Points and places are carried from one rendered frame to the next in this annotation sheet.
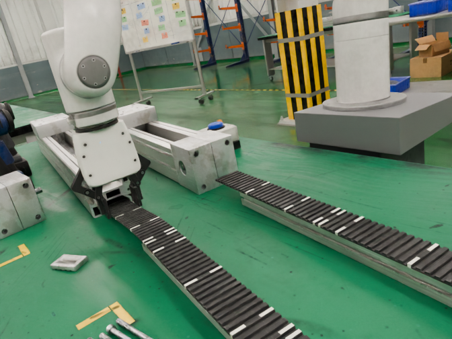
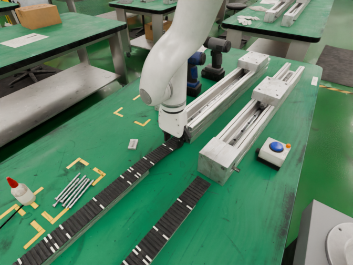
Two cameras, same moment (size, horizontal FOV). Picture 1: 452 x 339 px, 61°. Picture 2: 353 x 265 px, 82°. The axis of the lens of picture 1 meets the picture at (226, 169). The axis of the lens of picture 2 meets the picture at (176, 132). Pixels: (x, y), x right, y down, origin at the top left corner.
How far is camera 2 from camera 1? 0.63 m
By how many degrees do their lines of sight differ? 60
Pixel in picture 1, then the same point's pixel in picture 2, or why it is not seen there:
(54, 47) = not seen: hidden behind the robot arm
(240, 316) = (70, 225)
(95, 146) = (163, 115)
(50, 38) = not seen: hidden behind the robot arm
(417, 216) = not seen: outside the picture
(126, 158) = (174, 129)
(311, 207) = (155, 242)
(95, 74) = (144, 98)
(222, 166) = (215, 173)
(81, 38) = (142, 79)
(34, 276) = (126, 137)
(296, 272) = (114, 243)
